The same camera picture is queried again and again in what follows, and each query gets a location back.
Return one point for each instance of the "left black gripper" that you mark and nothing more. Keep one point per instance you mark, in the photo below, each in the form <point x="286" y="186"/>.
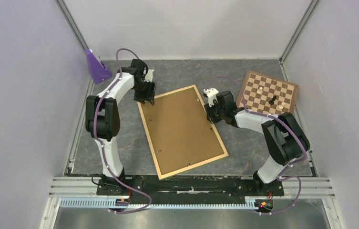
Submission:
<point x="149" y="96"/>

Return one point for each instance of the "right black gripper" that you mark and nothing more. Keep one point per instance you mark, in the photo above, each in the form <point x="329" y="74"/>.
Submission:
<point x="210" y="115"/>

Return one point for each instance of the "brown frame backing board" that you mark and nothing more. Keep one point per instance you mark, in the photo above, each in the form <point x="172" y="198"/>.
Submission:
<point x="182" y="131"/>

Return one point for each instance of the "light wooden picture frame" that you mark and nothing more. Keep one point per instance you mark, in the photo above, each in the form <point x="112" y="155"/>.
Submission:
<point x="147" y="136"/>

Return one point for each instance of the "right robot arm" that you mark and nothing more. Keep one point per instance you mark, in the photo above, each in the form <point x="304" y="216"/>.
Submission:
<point x="286" y="141"/>

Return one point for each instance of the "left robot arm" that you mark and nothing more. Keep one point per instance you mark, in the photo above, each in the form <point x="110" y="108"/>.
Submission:
<point x="103" y="119"/>

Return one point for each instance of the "wooden chessboard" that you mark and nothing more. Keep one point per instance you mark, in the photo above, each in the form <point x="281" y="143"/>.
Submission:
<point x="285" y="91"/>

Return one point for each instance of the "white chess piece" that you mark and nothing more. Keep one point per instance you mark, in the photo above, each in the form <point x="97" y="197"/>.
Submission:
<point x="260" y="90"/>
<point x="281" y="106"/>

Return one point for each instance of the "purple plastic stand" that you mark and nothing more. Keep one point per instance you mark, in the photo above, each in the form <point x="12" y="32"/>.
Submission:
<point x="98" y="70"/>

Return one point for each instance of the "black chess piece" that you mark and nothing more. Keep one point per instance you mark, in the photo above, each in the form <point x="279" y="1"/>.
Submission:
<point x="272" y="101"/>

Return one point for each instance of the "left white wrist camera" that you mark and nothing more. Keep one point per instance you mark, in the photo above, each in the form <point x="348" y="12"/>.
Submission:
<point x="148" y="78"/>

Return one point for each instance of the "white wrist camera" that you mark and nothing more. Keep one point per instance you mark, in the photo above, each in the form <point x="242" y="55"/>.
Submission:
<point x="148" y="78"/>
<point x="211" y="95"/>

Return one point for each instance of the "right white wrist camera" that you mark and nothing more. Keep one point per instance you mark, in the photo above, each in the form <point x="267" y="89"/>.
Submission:
<point x="211" y="95"/>

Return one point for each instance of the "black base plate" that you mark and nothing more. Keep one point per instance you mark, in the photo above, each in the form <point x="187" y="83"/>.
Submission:
<point x="192" y="190"/>

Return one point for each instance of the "white slotted cable duct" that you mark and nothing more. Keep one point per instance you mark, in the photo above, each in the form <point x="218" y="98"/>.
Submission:
<point x="113" y="203"/>

